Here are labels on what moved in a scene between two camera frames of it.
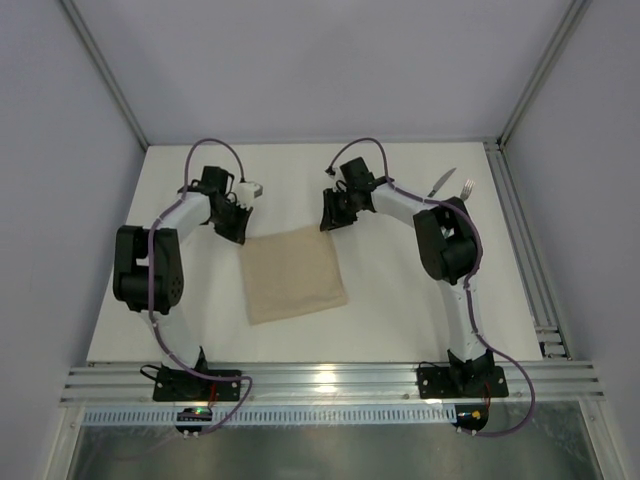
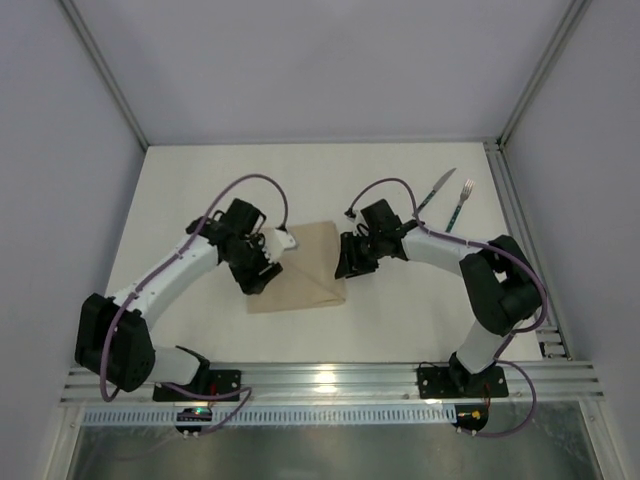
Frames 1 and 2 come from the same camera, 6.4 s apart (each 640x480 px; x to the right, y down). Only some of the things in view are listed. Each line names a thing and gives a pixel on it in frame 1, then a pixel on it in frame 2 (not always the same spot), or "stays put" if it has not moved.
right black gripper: (336, 211) → (355, 256)
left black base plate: (181, 385) stays put
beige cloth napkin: (291, 272) stays put
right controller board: (470, 418) stays put
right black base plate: (437, 382) stays put
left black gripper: (232, 220) → (257, 273)
